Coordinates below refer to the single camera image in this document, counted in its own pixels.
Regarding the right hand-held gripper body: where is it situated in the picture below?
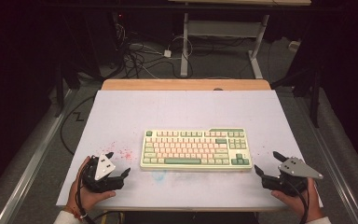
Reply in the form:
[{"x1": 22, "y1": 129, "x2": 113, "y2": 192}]
[{"x1": 261, "y1": 156, "x2": 324, "y2": 198}]

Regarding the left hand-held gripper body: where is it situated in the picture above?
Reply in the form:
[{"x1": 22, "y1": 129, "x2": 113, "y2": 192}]
[{"x1": 81, "y1": 154, "x2": 126, "y2": 193}]

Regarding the cream pink green keyboard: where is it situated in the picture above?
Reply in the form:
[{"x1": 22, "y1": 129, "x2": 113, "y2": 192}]
[{"x1": 140, "y1": 127, "x2": 254, "y2": 172}]

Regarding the person's left hand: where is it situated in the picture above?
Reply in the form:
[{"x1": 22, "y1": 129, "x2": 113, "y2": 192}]
[{"x1": 65, "y1": 155, "x2": 117, "y2": 217}]

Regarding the person's right hand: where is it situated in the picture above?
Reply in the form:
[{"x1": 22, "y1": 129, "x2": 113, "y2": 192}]
[{"x1": 270, "y1": 176, "x2": 324, "y2": 223}]

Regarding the black stand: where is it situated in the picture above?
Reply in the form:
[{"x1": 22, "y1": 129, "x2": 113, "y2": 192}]
[
  {"x1": 53, "y1": 60, "x2": 82, "y2": 119},
  {"x1": 271, "y1": 66, "x2": 323, "y2": 129}
]

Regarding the white table mat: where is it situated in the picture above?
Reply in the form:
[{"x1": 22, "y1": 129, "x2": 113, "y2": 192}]
[{"x1": 55, "y1": 89, "x2": 324, "y2": 210}]

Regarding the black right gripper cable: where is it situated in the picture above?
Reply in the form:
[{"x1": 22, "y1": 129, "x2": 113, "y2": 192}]
[{"x1": 283, "y1": 178, "x2": 311, "y2": 224}]

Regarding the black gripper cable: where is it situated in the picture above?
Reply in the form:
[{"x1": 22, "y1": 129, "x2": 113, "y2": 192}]
[
  {"x1": 75, "y1": 157, "x2": 97, "y2": 224},
  {"x1": 283, "y1": 178, "x2": 311, "y2": 224}
]

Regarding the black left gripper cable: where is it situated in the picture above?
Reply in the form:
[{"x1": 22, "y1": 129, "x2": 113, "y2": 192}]
[{"x1": 75, "y1": 157, "x2": 97, "y2": 224}]

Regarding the red bracelet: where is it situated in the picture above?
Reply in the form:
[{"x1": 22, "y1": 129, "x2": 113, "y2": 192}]
[{"x1": 62, "y1": 204, "x2": 84, "y2": 222}]

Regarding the metal floor rail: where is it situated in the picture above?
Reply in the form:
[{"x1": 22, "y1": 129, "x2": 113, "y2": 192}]
[
  {"x1": 0, "y1": 88, "x2": 76, "y2": 224},
  {"x1": 295, "y1": 92, "x2": 358, "y2": 224}
]

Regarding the black floor cable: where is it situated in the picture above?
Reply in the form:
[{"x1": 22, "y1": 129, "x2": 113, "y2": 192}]
[{"x1": 59, "y1": 94, "x2": 97, "y2": 157}]

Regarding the tangle of floor cables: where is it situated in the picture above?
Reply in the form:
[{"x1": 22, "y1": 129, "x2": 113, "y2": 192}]
[{"x1": 111, "y1": 22, "x2": 197, "y2": 80}]

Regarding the white metal desk frame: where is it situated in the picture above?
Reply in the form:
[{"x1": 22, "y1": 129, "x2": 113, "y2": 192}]
[{"x1": 179, "y1": 11, "x2": 270, "y2": 79}]

